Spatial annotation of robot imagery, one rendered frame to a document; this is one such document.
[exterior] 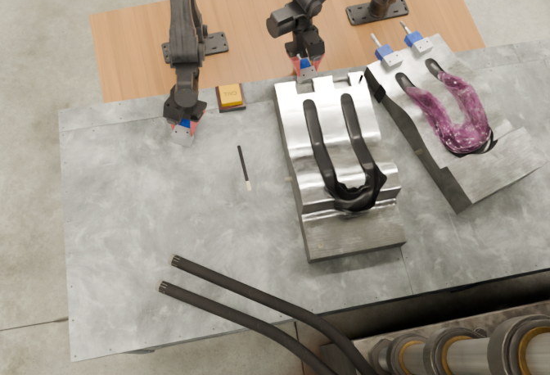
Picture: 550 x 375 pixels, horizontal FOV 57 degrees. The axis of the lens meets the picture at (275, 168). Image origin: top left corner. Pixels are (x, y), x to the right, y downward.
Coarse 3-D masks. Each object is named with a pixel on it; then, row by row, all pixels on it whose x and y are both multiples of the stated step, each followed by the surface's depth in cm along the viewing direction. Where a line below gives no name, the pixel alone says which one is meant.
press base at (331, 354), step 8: (544, 296) 166; (504, 304) 166; (528, 304) 142; (488, 312) 142; (448, 320) 143; (368, 336) 197; (328, 344) 193; (320, 352) 195; (328, 352) 175; (336, 352) 158; (328, 360) 178; (336, 360) 161; (344, 360) 148; (336, 368) 163; (344, 368) 150; (352, 368) 138
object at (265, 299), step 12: (180, 264) 130; (192, 264) 130; (204, 276) 128; (216, 276) 127; (228, 288) 126; (240, 288) 125; (252, 288) 124; (264, 300) 122; (276, 300) 122; (288, 312) 120; (300, 312) 120
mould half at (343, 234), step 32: (288, 96) 142; (320, 96) 143; (352, 96) 143; (288, 128) 139; (288, 160) 140; (352, 160) 134; (384, 160) 133; (320, 192) 128; (384, 192) 131; (320, 224) 133; (352, 224) 133; (384, 224) 134; (320, 256) 130
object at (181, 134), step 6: (186, 120) 144; (174, 126) 142; (180, 126) 142; (186, 126) 143; (174, 132) 141; (180, 132) 141; (186, 132) 141; (174, 138) 142; (180, 138) 141; (186, 138) 140; (192, 138) 145; (180, 144) 145; (186, 144) 144
